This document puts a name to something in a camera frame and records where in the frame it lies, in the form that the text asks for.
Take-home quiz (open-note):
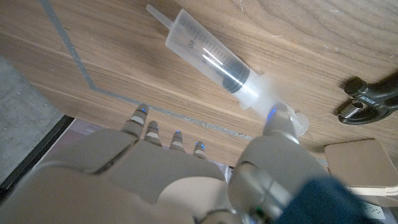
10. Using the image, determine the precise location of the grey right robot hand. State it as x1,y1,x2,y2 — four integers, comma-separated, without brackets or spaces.
0,102,327,224

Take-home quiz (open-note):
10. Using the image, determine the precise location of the large clear plastic syringe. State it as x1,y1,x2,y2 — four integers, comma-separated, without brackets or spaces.
146,3,310,138

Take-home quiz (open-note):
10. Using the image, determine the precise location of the black hand grip strengthener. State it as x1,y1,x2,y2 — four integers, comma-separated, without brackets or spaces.
337,71,398,125

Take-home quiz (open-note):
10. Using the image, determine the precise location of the black backdrop stand pole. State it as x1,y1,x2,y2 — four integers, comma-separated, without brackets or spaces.
0,114,75,200

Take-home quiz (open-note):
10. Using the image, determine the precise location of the blue wrist connector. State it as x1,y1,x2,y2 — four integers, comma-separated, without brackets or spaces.
273,177,386,224

